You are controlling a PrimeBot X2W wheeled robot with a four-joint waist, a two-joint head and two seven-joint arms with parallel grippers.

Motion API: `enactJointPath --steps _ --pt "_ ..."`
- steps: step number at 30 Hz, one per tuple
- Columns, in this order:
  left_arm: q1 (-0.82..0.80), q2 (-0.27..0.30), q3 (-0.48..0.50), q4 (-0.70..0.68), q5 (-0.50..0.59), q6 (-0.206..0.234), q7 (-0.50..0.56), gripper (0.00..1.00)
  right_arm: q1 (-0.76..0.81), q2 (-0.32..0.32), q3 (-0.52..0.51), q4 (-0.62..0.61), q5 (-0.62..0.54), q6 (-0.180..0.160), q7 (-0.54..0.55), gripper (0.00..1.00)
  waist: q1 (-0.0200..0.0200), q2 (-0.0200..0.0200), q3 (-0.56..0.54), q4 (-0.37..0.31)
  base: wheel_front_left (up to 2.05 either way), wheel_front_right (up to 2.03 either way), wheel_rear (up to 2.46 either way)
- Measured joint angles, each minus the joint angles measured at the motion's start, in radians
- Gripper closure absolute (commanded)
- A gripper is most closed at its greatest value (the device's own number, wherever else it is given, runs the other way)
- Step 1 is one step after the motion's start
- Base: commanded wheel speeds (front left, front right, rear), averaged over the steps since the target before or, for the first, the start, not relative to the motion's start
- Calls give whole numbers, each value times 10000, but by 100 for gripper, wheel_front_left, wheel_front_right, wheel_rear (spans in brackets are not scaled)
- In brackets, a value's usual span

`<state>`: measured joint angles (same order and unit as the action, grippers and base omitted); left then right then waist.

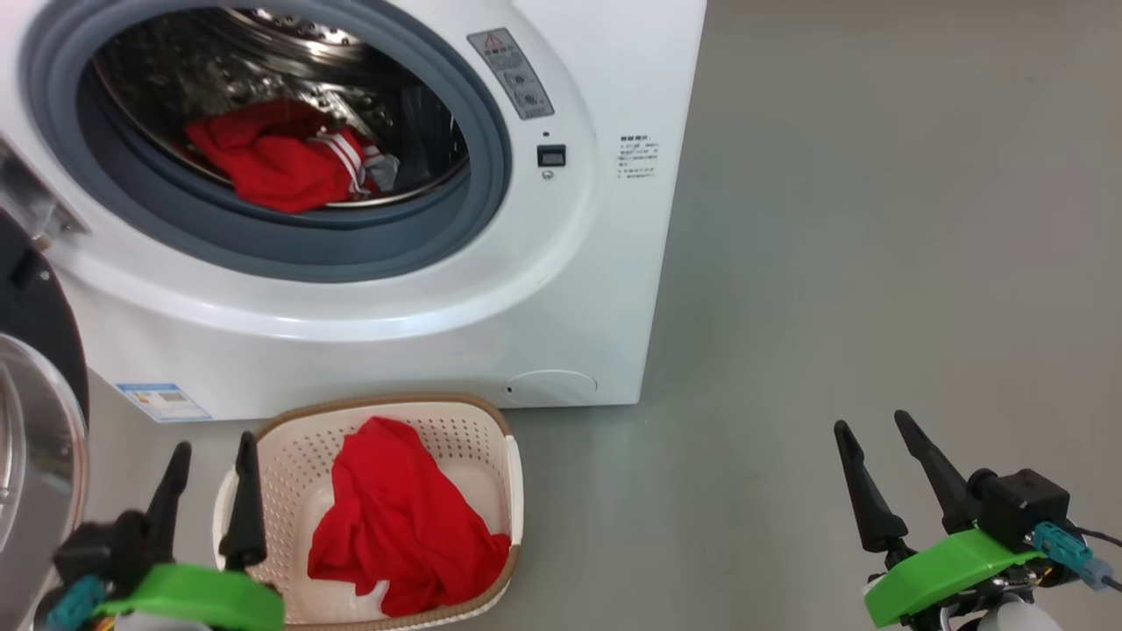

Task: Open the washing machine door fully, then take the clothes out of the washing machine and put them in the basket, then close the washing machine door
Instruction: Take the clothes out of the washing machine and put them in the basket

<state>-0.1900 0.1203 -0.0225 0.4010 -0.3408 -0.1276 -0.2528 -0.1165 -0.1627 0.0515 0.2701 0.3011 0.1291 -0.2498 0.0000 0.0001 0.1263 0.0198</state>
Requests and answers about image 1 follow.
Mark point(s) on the small printed text sticker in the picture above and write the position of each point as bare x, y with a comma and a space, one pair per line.
638, 156

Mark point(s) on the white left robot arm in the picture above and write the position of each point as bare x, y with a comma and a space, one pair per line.
158, 622

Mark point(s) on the red garment with white stripes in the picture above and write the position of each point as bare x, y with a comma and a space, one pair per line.
280, 166

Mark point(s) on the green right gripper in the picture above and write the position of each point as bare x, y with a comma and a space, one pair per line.
947, 570

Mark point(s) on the round white filter cover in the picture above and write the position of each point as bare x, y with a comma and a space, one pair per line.
552, 388

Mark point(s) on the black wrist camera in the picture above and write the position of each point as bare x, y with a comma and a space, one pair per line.
1026, 508
101, 548

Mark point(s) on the grey warning label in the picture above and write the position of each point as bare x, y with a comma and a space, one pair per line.
513, 74

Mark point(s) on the cream perforated laundry basket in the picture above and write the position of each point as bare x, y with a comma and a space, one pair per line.
289, 491

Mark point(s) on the steel washer drum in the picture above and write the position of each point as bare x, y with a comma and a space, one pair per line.
175, 79

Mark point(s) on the black door latch socket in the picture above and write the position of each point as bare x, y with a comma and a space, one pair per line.
551, 156

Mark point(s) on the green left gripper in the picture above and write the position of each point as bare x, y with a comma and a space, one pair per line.
202, 600

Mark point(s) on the washing machine door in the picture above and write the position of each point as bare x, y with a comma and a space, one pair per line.
39, 456

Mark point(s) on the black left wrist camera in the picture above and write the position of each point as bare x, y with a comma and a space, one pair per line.
101, 548

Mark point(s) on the plain red garment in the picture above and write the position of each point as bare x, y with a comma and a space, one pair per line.
403, 526

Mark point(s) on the white washing machine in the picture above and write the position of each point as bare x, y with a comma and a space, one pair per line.
561, 289

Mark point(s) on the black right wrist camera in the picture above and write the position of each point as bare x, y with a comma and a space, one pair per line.
1026, 508

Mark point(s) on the blue energy label sticker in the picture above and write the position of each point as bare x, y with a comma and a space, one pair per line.
165, 401

